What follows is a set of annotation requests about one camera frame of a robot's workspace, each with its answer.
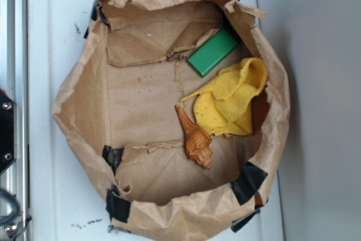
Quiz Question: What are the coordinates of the orange spiral sea shell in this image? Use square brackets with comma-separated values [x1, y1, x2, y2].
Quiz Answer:
[175, 104, 213, 169]

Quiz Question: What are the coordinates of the yellow microfiber cloth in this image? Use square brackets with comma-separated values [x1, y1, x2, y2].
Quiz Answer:
[181, 58, 268, 136]

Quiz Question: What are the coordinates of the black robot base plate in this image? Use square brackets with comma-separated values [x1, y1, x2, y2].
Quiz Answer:
[0, 90, 15, 174]

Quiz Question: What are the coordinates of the aluminium frame rail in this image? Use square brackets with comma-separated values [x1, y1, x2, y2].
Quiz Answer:
[1, 0, 32, 240]

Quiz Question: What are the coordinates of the brown paper bag tray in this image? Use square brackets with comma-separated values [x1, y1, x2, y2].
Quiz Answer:
[52, 0, 290, 240]

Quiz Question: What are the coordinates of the green rectangular block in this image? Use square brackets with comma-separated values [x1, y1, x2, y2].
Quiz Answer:
[187, 28, 239, 77]

